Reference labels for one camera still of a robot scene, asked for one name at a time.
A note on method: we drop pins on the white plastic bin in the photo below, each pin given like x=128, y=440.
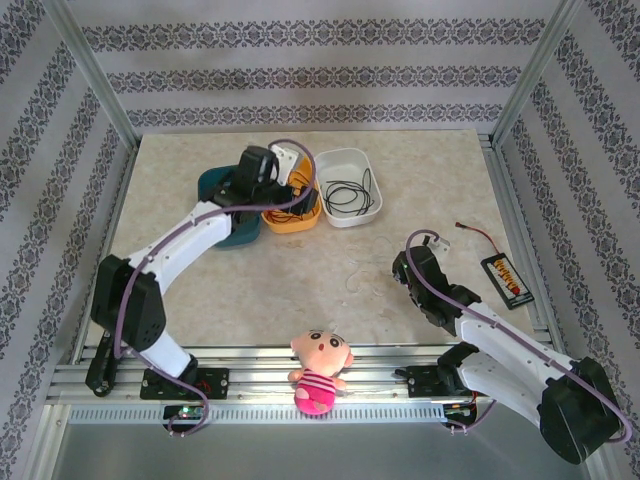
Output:
x=350, y=165

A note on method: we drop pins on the pink plush doll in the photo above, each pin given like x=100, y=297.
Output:
x=320, y=350

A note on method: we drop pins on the aluminium corner post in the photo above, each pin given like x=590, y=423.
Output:
x=532, y=75
x=95, y=75

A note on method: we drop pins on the grey metal panel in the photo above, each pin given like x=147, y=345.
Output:
x=320, y=450

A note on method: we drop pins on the small controller board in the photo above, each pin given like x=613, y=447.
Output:
x=185, y=412
x=460, y=410

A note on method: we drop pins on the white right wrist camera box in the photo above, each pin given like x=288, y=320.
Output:
x=437, y=244

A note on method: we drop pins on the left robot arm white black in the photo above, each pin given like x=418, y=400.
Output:
x=175, y=240

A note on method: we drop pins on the teal plastic bin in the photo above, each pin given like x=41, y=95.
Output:
x=207, y=182

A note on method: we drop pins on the black yellow charger board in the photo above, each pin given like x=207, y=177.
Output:
x=507, y=280

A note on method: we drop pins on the aluminium side rail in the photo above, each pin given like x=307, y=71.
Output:
x=507, y=200
x=111, y=225

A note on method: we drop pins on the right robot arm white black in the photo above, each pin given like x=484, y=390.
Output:
x=500, y=345

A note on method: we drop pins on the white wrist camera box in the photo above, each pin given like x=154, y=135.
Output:
x=286, y=162
x=437, y=244

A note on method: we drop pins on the aluminium extrusion rail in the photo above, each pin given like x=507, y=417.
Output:
x=260, y=372

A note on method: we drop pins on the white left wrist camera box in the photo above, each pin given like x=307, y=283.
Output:
x=286, y=162

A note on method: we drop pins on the orange plastic bin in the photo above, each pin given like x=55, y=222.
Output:
x=280, y=228

